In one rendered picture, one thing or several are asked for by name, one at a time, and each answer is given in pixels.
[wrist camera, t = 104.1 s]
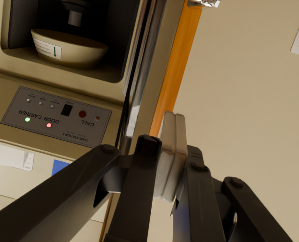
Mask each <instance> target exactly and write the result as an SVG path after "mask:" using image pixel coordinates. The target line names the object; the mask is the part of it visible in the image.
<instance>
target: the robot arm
mask: <svg viewBox="0 0 299 242"><path fill-rule="evenodd" d="M120 154H121V152H120V150H119V149H118V148H116V147H114V146H112V145H108V144H104V145H98V146H96V147H95V148H93V149H92V150H90V151H89V152H87V153H85V154H84V155H82V156H81V157H79V158H78V159H76V160H75V161H74V162H72V163H71V164H69V165H67V166H66V167H64V168H63V169H61V170H60V171H58V172H57V173H55V174H54V175H52V176H51V177H49V178H48V179H46V180H45V181H43V182H42V183H40V184H39V185H38V186H36V187H35V188H33V189H32V190H30V191H28V192H27V193H25V194H24V195H22V196H21V197H19V198H18V199H16V200H15V201H13V202H12V203H10V204H9V205H7V206H6V207H4V208H3V209H2V210H0V242H70V241H71V239H72V238H73V237H74V236H75V235H76V234H77V233H78V232H79V231H80V230H81V228H82V227H83V226H84V225H85V224H86V223H87V222H88V221H89V220H90V219H91V217H92V216H93V215H94V214H95V213H96V212H97V211H98V210H99V209H100V208H101V206H102V205H103V204H104V203H105V202H106V201H107V200H108V199H109V198H110V196H111V193H120V197H119V200H118V203H117V206H116V209H115V212H114V215H113V218H112V221H111V224H110V227H109V230H108V233H106V235H105V238H104V241H103V242H147V237H148V231H149V223H150V216H151V209H152V201H153V199H158V198H160V199H161V201H164V202H168V203H171V202H174V199H175V196H176V199H175V202H174V205H173V208H172V210H171V214H170V217H172V215H173V239H172V242H293V241H292V239H291V238H290V237H289V236H288V234H287V233H286V232H285V231H284V229H283V228H282V227H281V226H280V224H279V223H278V222H277V221H276V219H275V218H274V217H273V216H272V214H271V213H270V212H269V211H268V209H267V208H266V207H265V206H264V204H263V203H262V202H261V201H260V199H259V198H258V197H257V195H256V194H255V193H254V192H253V190H252V189H251V188H250V187H249V185H248V184H247V183H246V182H244V181H242V180H241V179H239V178H237V177H231V176H227V177H225V178H224V180H223V182H222V181H219V180H217V179H215V178H213V177H212V176H211V172H210V169H209V168H208V167H207V166H206V165H204V160H203V154H202V151H201V150H200V149H199V148H198V147H194V146H191V145H187V138H186V126H185V117H184V115H182V114H178V113H177V114H174V113H173V112H171V111H166V112H164V116H163V119H162V123H161V126H160V130H159V134H158V137H154V136H150V135H147V134H143V135H140V136H139V137H138V140H137V144H136V148H135V152H134V154H132V155H127V156H124V155H120ZM236 220H237V222H236Z"/></svg>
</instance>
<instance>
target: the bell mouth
mask: <svg viewBox="0 0 299 242"><path fill-rule="evenodd" d="M31 33H32V37H33V41H34V44H35V47H36V50H37V52H38V55H39V57H40V58H41V59H43V60H45V61H48V62H51V63H54V64H57V65H61V66H65V67H71V68H77V69H94V68H95V67H96V66H97V65H98V63H99V62H100V61H101V59H102V58H103V56H104V55H105V53H106V52H107V51H108V49H109V47H108V46H107V45H105V44H103V43H100V42H98V41H95V40H91V39H88V38H85V37H81V36H76V35H72V34H68V33H63V32H58V31H53V30H46V29H31Z"/></svg>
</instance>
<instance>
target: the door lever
mask: <svg viewBox="0 0 299 242"><path fill-rule="evenodd" d="M219 3H220V0H188V2H187V6H188V8H191V9H194V10H198V9H207V8H212V7H218V5H219Z"/></svg>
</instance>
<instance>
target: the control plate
mask: <svg viewBox="0 0 299 242"><path fill-rule="evenodd" d="M27 99H31V103H27V102H26V101H27ZM39 102H42V103H43V105H42V106H39V105H38V104H39ZM65 104H67V105H71V106H73V107H72V109H71V112H70V114H69V116H64V115H61V112H62V110H63V108H64V105H65ZM52 105H54V106H55V108H54V109H51V108H50V106H52ZM80 111H85V112H86V116H85V117H84V118H81V117H80V116H79V112H80ZM111 113H112V110H108V109H104V108H101V107H97V106H93V105H89V104H86V103H82V102H79V101H75V100H71V99H67V98H64V97H60V96H56V95H52V94H48V93H45V92H41V91H37V90H34V89H30V88H27V87H23V86H19V88H18V90H17V92H16V94H15V96H14V98H13V100H12V101H11V103H10V105H9V107H8V109H7V111H6V113H5V114H4V116H3V118H2V120H1V122H0V124H4V125H8V126H11V127H15V128H18V129H22V130H26V131H30V132H33V133H37V134H41V135H45V136H48V137H52V138H56V139H60V140H63V141H66V142H70V143H74V144H78V145H82V146H86V147H89V148H95V147H96V146H98V145H100V144H101V143H102V140H103V137H104V134H105V131H106V128H107V125H108V122H109V119H110V116H111ZM96 116H99V117H100V120H99V121H96V120H95V117H96ZM26 117H29V118H30V121H29V122H26V121H25V118H26ZM47 123H51V124H52V126H51V127H50V128H47V127H46V124H47Z"/></svg>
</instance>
